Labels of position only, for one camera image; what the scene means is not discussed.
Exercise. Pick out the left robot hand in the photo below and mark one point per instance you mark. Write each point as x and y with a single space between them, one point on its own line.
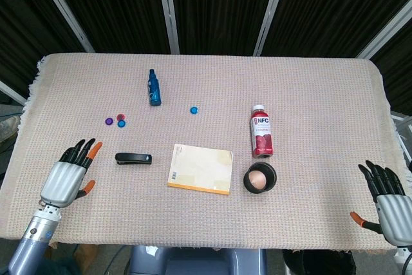
62 181

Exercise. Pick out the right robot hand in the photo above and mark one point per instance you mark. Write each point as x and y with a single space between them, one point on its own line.
391 214

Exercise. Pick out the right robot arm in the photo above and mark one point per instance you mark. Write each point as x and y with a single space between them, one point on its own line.
405 257

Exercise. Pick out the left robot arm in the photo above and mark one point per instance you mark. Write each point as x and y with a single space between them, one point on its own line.
30 238

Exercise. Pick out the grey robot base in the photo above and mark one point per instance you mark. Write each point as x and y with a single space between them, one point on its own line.
193 260

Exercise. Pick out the black stapler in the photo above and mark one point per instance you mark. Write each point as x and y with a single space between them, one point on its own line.
133 158

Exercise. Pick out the yellow book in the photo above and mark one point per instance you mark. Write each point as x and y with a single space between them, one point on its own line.
201 168

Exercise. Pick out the purple bottle cap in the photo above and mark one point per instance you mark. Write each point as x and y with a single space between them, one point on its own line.
109 121

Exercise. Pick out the blue bottle cap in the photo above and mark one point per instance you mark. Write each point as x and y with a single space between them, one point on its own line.
193 110
122 123

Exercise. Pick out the black cup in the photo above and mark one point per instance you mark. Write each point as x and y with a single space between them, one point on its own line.
270 175

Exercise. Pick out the blue bottle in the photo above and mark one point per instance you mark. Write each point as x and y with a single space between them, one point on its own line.
154 88

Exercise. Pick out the beige egg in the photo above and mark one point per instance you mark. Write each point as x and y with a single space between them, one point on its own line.
256 179

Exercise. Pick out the beige woven tablecloth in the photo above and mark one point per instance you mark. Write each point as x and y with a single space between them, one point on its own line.
206 210

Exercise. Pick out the red NFC juice bottle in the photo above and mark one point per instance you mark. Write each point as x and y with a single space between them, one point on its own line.
262 133

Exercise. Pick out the white partition frame post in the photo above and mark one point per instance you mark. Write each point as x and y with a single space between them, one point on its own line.
386 27
168 7
270 7
64 7

